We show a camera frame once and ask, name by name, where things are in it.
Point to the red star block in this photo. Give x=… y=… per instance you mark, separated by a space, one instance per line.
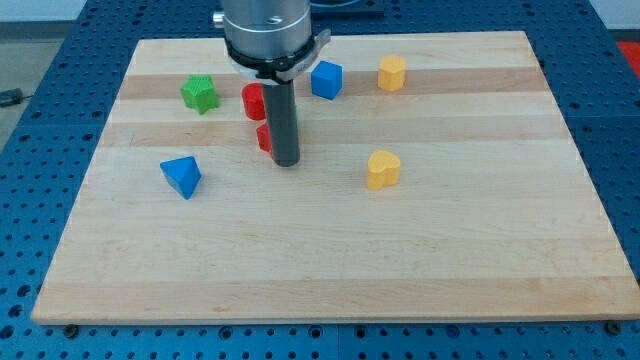
x=264 y=138

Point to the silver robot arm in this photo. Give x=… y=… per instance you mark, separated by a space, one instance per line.
x=272 y=43

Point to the wooden board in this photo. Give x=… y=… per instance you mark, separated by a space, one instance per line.
x=494 y=217

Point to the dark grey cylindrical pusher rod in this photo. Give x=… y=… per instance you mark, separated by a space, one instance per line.
x=279 y=103

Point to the black cable plug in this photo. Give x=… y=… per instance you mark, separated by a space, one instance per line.
x=11 y=97

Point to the green star block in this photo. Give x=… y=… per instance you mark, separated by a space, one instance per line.
x=199 y=93

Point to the yellow heart block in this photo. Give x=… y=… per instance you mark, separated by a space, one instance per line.
x=383 y=170

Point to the yellow hexagon block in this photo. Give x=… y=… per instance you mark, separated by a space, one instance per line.
x=391 y=73

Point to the blue triangle block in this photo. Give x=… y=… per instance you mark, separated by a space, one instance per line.
x=182 y=174

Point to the blue cube block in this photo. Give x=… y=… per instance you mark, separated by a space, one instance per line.
x=327 y=80

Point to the red cylinder block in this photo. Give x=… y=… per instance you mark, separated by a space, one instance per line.
x=253 y=101

